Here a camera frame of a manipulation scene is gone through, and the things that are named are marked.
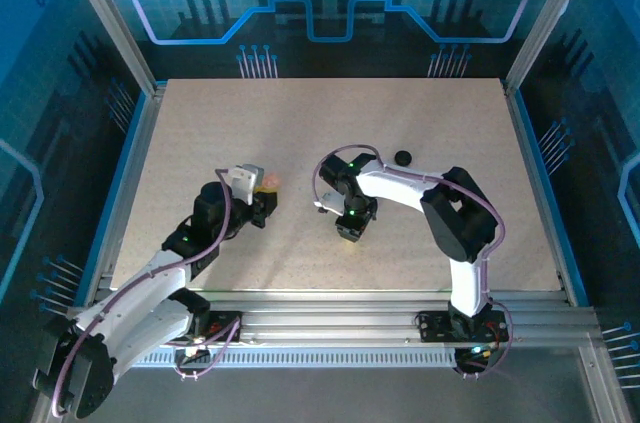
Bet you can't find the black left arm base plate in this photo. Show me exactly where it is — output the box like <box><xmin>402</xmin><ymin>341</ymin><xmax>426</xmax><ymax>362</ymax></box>
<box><xmin>169</xmin><ymin>310</ymin><xmax>245</xmax><ymax>344</ymax></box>

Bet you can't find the aluminium side rail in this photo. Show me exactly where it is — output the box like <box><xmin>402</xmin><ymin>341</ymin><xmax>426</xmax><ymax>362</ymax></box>
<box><xmin>94</xmin><ymin>85</ymin><xmax>169</xmax><ymax>297</ymax></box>
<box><xmin>502</xmin><ymin>82</ymin><xmax>576</xmax><ymax>304</ymax></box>

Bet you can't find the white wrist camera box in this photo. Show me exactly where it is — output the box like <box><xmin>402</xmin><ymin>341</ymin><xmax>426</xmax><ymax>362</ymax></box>
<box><xmin>314</xmin><ymin>190</ymin><xmax>347</xmax><ymax>217</ymax></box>
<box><xmin>230</xmin><ymin>163</ymin><xmax>267</xmax><ymax>206</ymax></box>

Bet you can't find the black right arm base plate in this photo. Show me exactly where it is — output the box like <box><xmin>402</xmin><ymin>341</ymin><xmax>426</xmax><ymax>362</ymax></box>
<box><xmin>417</xmin><ymin>309</ymin><xmax>510</xmax><ymax>344</ymax></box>

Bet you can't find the slotted grey cable duct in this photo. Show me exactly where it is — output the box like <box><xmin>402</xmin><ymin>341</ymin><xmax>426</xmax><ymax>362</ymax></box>
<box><xmin>128</xmin><ymin>348</ymin><xmax>459</xmax><ymax>367</ymax></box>

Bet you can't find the aluminium frame post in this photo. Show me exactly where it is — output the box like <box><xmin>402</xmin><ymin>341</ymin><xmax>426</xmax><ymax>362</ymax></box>
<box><xmin>502</xmin><ymin>0</ymin><xmax>602</xmax><ymax>95</ymax></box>
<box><xmin>54</xmin><ymin>0</ymin><xmax>167</xmax><ymax>97</ymax></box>

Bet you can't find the aluminium mounting rail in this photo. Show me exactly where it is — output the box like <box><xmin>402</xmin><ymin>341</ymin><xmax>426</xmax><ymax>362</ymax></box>
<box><xmin>64</xmin><ymin>290</ymin><xmax>601</xmax><ymax>350</ymax></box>

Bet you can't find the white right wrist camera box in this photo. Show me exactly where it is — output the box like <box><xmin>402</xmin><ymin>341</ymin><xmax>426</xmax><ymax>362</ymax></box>
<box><xmin>314</xmin><ymin>190</ymin><xmax>347</xmax><ymax>217</ymax></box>

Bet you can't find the coloured wire connector bundle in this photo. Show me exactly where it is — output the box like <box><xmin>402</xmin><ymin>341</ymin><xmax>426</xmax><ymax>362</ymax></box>
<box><xmin>453</xmin><ymin>342</ymin><xmax>496</xmax><ymax>378</ymax></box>
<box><xmin>179</xmin><ymin>337</ymin><xmax>211</xmax><ymax>360</ymax></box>

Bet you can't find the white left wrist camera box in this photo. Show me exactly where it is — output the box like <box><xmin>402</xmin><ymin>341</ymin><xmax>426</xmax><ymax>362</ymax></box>
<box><xmin>230</xmin><ymin>163</ymin><xmax>267</xmax><ymax>206</ymax></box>

